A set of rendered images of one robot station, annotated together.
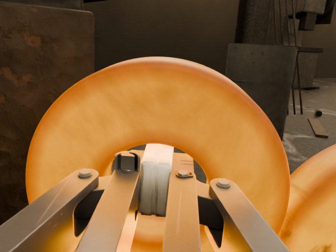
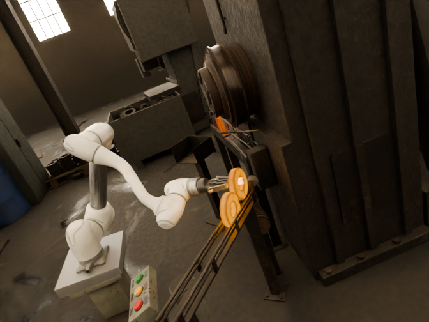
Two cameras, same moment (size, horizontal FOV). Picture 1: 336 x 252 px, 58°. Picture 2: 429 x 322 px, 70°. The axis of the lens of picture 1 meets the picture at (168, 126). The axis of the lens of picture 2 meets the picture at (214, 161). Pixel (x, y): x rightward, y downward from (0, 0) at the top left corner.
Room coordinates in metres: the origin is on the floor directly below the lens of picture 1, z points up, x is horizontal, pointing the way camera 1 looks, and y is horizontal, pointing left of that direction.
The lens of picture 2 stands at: (0.74, -1.16, 1.48)
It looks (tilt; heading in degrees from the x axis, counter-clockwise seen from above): 24 degrees down; 119
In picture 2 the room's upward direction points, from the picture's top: 20 degrees counter-clockwise
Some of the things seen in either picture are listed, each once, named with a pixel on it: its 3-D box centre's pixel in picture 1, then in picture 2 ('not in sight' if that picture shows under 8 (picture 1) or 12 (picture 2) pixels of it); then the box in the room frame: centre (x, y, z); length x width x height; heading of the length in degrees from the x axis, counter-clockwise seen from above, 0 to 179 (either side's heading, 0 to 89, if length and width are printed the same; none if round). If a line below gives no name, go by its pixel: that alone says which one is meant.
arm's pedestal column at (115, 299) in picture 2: not in sight; (112, 287); (-0.87, -0.17, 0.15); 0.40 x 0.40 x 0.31; 33
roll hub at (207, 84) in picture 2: not in sight; (209, 93); (-0.01, 0.41, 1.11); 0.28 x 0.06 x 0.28; 123
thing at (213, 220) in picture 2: not in sight; (205, 181); (-0.44, 0.72, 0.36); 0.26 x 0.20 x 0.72; 158
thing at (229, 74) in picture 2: not in sight; (225, 87); (0.07, 0.46, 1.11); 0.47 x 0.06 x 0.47; 123
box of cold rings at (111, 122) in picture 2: not in sight; (151, 126); (-2.00, 2.39, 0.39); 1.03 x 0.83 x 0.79; 37
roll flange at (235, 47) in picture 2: not in sight; (239, 82); (0.14, 0.51, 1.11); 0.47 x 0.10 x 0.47; 123
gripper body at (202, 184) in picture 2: not in sight; (208, 184); (0.01, 0.01, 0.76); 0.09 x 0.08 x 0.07; 178
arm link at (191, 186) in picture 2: not in sight; (196, 186); (-0.06, 0.01, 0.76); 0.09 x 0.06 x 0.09; 88
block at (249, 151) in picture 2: not in sight; (262, 167); (0.21, 0.27, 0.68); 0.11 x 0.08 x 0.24; 33
